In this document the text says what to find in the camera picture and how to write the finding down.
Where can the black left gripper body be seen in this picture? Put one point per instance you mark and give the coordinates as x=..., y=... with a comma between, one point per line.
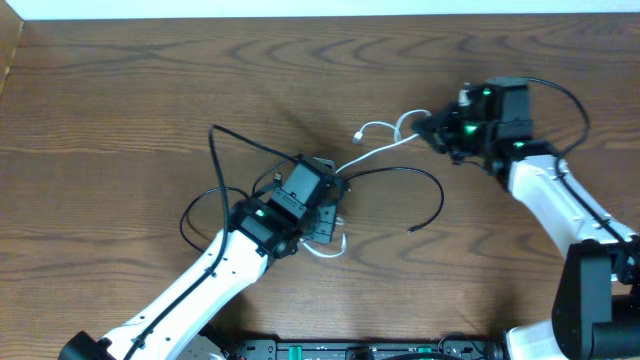
x=322, y=222

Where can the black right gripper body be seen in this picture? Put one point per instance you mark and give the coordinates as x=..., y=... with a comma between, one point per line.
x=455, y=135

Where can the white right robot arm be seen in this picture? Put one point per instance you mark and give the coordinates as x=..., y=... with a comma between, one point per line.
x=595, y=314

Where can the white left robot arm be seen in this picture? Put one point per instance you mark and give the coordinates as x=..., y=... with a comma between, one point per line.
x=261, y=229

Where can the wooden side panel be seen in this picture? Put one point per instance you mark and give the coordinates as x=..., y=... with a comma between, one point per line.
x=11, y=26

